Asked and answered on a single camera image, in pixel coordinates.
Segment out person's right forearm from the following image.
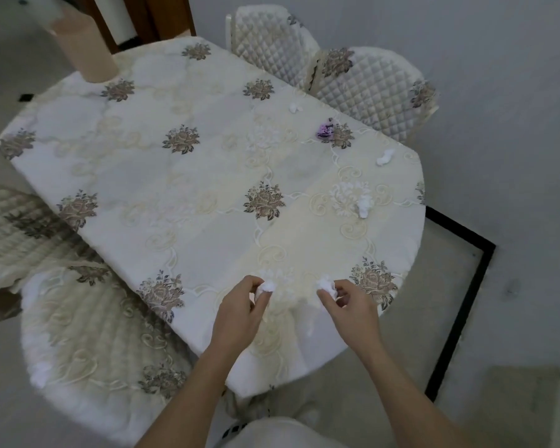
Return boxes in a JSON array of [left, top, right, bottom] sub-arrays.
[[350, 341, 488, 448]]

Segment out person's right hand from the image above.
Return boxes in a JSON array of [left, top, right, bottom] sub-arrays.
[[316, 280, 384, 359]]

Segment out person's left hand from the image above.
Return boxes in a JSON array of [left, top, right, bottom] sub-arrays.
[[209, 275, 274, 356]]

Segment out white quilted cushioned chair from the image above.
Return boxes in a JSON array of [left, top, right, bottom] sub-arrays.
[[308, 46, 442, 146], [225, 4, 321, 87], [21, 256, 226, 448], [0, 184, 104, 328]]

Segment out person's white trousers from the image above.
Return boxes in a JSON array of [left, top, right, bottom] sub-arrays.
[[214, 417, 352, 448]]

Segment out person's left forearm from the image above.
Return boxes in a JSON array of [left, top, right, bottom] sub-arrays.
[[134, 341, 251, 448]]

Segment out cream floral embroidered tablecloth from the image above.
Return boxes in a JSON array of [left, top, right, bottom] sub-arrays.
[[0, 36, 426, 400]]

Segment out brown wooden door frame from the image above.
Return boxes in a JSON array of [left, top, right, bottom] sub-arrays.
[[78, 0, 197, 54]]

